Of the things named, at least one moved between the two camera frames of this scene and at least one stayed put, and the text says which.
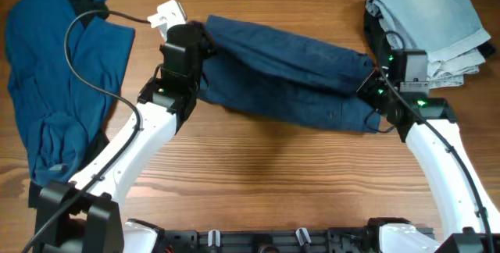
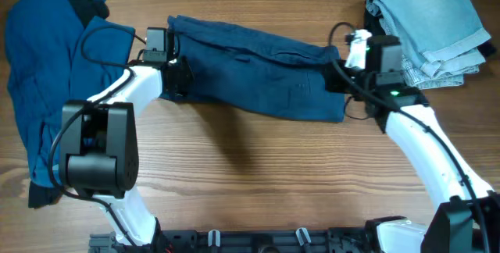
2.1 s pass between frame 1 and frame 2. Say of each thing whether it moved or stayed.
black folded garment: stayed
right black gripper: moved
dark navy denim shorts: moved
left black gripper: moved
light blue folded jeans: stayed
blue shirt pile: stayed
